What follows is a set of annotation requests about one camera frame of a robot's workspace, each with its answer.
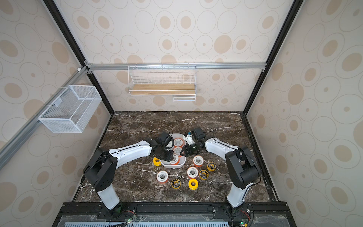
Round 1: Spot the yellow tape roll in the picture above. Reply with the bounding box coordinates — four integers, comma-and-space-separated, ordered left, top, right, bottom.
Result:
153, 158, 162, 166
188, 178, 199, 190

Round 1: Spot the yellow black tape spool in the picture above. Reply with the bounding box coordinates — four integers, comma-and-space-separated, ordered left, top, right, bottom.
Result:
199, 170, 209, 180
207, 162, 216, 172
171, 179, 181, 189

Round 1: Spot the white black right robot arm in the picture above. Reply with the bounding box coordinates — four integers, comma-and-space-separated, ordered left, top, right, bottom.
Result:
181, 127, 261, 208

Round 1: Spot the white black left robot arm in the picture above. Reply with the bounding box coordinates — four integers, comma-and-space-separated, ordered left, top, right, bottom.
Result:
83, 132, 174, 210

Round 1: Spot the orange white tape roll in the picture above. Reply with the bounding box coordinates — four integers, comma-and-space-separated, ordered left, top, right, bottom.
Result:
169, 154, 179, 165
174, 138, 184, 147
187, 167, 199, 179
173, 147, 182, 156
157, 171, 168, 183
193, 155, 204, 167

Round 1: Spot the white mesh wall basket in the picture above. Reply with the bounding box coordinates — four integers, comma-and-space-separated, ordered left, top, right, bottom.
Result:
38, 85, 102, 133

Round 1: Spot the white wire wall shelf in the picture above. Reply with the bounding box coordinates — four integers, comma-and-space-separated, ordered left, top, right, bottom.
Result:
128, 64, 197, 101

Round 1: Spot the white plastic storage box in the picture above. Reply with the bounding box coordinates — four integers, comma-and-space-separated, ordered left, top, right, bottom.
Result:
161, 133, 186, 169

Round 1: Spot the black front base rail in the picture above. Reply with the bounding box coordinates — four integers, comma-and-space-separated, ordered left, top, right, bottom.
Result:
53, 202, 296, 227

